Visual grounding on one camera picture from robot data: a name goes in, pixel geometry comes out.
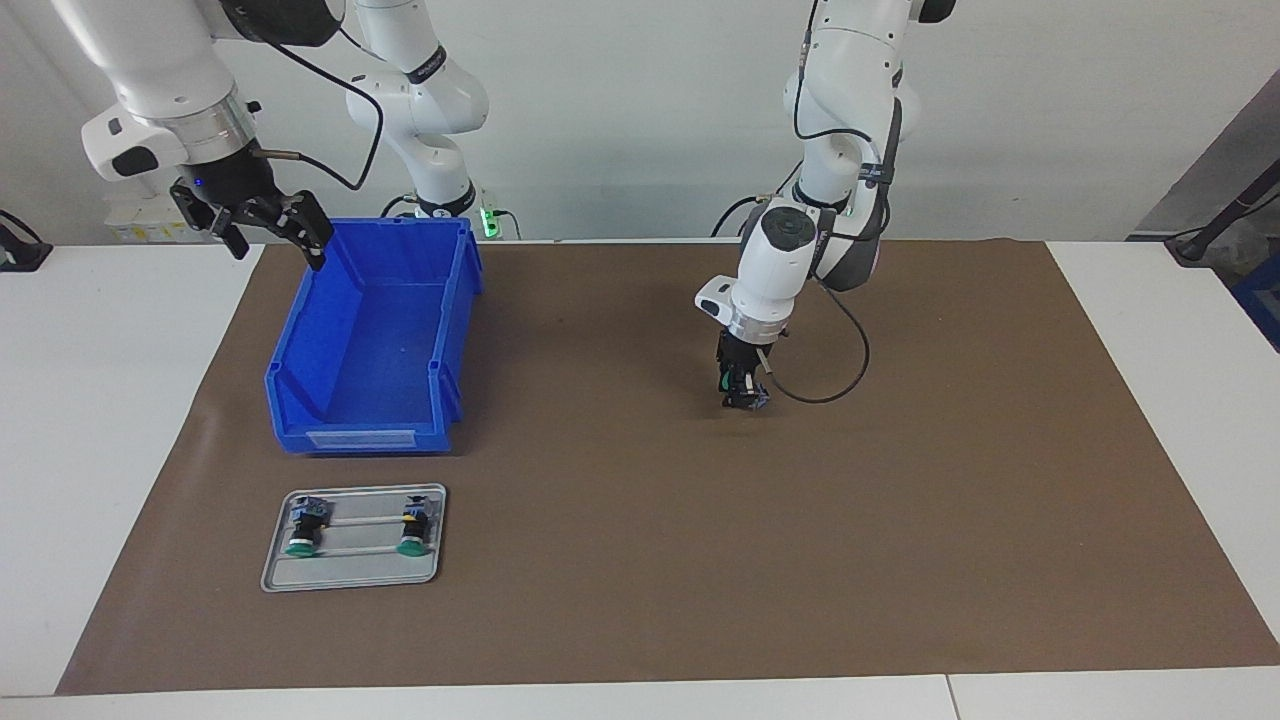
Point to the blue crate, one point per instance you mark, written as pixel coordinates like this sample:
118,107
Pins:
1262,305

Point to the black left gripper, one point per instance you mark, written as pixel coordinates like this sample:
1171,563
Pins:
740,355

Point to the white box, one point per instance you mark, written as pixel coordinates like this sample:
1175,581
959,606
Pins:
135,225

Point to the blue plastic storage bin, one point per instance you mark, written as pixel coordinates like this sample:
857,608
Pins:
380,350

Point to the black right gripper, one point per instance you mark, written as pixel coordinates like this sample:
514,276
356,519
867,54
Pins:
225,180

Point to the brown table mat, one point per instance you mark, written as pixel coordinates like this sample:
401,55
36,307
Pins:
750,550

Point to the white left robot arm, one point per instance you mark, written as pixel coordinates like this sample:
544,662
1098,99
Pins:
850,80

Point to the black clamp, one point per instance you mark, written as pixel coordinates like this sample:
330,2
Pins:
20,252

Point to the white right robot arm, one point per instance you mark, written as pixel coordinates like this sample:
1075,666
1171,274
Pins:
150,60

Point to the grey metal tray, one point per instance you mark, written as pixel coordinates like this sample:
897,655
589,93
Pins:
350,575

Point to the green push button switch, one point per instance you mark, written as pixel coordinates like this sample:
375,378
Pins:
762,402
305,525
414,525

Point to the black stand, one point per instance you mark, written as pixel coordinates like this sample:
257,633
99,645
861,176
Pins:
1215,232

